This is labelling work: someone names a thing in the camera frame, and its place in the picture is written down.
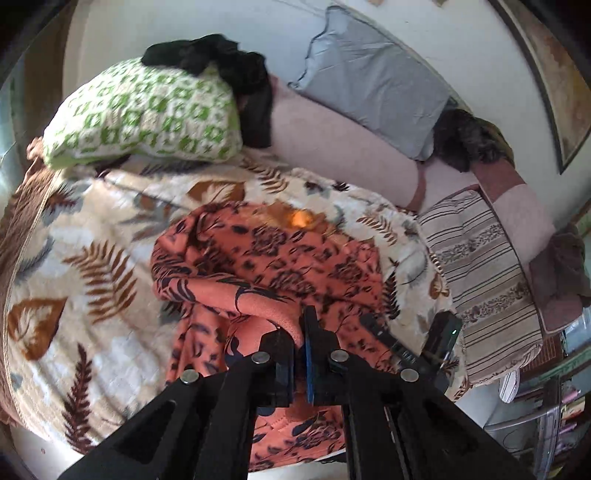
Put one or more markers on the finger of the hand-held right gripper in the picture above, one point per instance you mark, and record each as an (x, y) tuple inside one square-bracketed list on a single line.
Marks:
[(388, 340)]

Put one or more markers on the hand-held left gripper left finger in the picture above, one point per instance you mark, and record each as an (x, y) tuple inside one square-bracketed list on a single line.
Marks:
[(277, 369)]

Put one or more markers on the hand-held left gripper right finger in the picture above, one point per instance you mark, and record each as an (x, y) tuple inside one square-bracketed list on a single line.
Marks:
[(308, 374)]

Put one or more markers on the orange floral garment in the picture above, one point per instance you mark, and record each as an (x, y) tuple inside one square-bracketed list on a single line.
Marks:
[(286, 258)]

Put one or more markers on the striped cushion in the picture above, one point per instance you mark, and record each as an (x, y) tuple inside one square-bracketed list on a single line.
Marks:
[(480, 277)]

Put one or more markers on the white slipper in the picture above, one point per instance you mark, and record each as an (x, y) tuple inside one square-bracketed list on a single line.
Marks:
[(509, 386)]

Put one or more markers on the metal rack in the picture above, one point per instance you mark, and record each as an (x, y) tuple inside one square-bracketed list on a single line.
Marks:
[(554, 406)]

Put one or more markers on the brown towel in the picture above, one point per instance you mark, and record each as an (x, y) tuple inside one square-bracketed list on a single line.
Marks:
[(563, 272)]

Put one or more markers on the pink bolster cushion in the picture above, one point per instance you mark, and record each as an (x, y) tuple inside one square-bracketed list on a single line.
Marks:
[(517, 203), (341, 152)]

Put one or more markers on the dark furry cloth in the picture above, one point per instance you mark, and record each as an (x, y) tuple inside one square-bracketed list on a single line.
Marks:
[(468, 138)]

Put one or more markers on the leaf print blanket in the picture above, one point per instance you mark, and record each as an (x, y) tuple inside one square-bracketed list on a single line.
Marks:
[(101, 258)]

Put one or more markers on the grey pillow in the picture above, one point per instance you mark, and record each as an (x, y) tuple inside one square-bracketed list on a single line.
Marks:
[(374, 78)]

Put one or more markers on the green patterned pillow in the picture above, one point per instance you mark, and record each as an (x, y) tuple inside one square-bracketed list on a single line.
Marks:
[(143, 115)]

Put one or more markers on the black cloth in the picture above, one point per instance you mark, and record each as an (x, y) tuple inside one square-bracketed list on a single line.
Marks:
[(244, 78)]

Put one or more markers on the framed wall picture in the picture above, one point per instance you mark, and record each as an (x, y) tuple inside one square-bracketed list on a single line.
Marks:
[(563, 87)]

